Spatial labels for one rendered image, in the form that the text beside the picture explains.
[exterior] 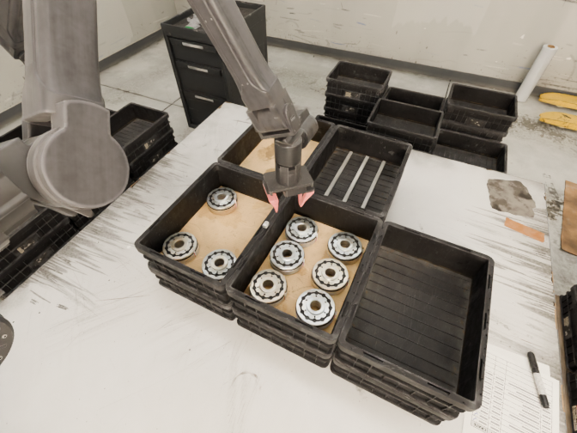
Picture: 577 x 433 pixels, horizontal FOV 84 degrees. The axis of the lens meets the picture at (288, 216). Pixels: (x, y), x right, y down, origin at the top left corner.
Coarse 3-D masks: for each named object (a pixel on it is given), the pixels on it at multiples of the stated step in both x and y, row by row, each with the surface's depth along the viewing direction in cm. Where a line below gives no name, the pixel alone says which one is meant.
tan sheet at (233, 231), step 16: (208, 208) 110; (240, 208) 110; (256, 208) 110; (272, 208) 110; (192, 224) 105; (208, 224) 105; (224, 224) 105; (240, 224) 105; (256, 224) 105; (208, 240) 101; (224, 240) 101; (240, 240) 101
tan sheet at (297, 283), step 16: (320, 224) 105; (320, 240) 101; (288, 256) 97; (320, 256) 97; (304, 272) 93; (352, 272) 93; (288, 288) 90; (304, 288) 90; (288, 304) 87; (336, 304) 87
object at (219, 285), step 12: (228, 168) 108; (252, 240) 89; (144, 252) 87; (156, 252) 86; (168, 264) 84; (180, 264) 84; (192, 276) 82; (204, 276) 82; (228, 276) 81; (216, 288) 81
